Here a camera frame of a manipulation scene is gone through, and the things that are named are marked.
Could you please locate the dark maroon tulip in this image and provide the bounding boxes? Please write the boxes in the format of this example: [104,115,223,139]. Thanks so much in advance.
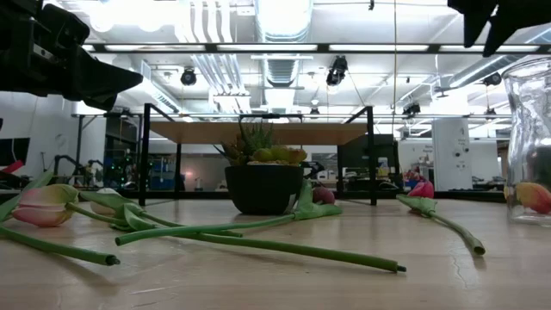
[114,179,344,247]

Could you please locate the blue storage bins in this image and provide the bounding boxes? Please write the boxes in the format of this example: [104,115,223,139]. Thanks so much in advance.
[148,157,178,191]

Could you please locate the black metal table frame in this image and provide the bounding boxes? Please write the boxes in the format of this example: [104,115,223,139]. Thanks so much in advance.
[0,41,551,204]

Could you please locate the silver ceiling duct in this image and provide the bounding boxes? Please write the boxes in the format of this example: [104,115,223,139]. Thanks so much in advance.
[253,0,315,102]

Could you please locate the red tulip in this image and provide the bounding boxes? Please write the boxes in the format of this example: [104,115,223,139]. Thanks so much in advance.
[395,179,486,257]

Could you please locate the black tulip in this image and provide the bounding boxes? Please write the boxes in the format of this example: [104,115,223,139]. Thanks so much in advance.
[0,170,121,267]

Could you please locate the clear glass vase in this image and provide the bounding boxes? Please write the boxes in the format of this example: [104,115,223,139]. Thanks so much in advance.
[501,58,551,227]

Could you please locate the black monitor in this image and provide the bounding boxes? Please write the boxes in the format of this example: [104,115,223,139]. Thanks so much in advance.
[0,137,31,167]

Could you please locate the wooden shelf with black legs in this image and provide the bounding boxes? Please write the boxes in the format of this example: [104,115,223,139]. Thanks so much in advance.
[138,102,379,207]

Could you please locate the white column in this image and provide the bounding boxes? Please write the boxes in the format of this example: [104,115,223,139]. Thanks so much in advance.
[431,116,474,192]

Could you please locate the white tulip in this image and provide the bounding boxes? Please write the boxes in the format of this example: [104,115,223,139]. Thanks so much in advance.
[78,187,245,239]

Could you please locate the succulent plant in black pot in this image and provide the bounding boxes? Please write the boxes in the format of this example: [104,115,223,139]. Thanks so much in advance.
[214,120,309,216]

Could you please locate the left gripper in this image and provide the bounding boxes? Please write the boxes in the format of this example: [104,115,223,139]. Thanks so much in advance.
[21,0,144,111]

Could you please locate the pink tulip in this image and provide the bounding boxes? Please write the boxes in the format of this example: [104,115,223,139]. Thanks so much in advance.
[11,183,407,274]

